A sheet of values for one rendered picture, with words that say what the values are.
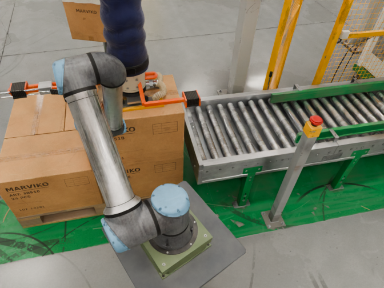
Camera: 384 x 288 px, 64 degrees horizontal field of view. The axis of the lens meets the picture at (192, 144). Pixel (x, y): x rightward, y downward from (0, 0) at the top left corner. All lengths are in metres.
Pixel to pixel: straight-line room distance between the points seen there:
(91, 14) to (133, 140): 1.57
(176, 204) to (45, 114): 1.63
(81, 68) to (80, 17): 2.07
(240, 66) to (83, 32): 1.54
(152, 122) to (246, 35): 1.54
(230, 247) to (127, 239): 0.53
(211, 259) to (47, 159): 1.29
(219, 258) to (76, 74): 0.98
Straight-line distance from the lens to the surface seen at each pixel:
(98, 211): 2.48
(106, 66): 1.16
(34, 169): 2.21
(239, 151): 2.16
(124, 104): 1.84
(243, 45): 3.08
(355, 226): 2.77
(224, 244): 1.52
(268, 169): 2.24
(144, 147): 1.94
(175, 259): 1.39
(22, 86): 1.92
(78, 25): 3.25
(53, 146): 2.31
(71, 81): 1.15
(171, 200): 1.21
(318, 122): 1.76
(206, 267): 1.47
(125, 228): 1.19
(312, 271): 2.45
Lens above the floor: 2.11
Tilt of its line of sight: 46 degrees down
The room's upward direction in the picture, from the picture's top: 3 degrees clockwise
